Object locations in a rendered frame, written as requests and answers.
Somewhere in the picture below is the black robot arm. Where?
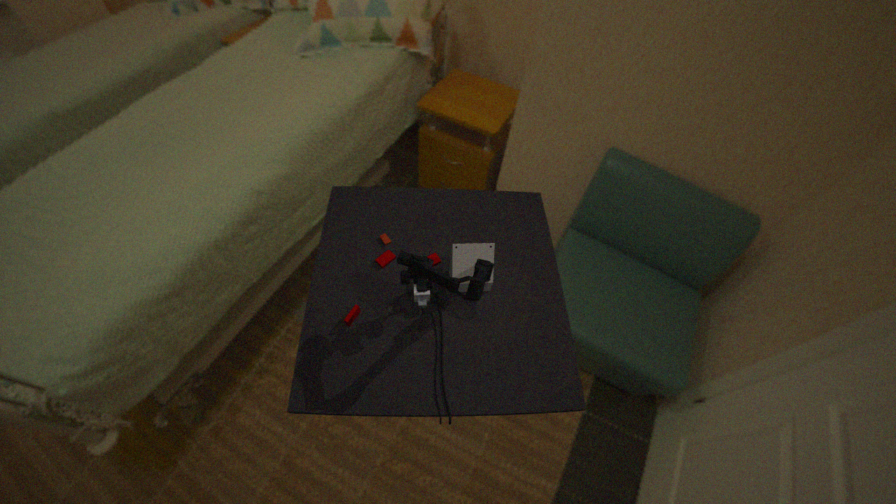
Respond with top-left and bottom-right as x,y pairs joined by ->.
397,251 -> 494,302

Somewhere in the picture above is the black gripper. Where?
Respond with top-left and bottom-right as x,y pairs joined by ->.
400,268 -> 443,285

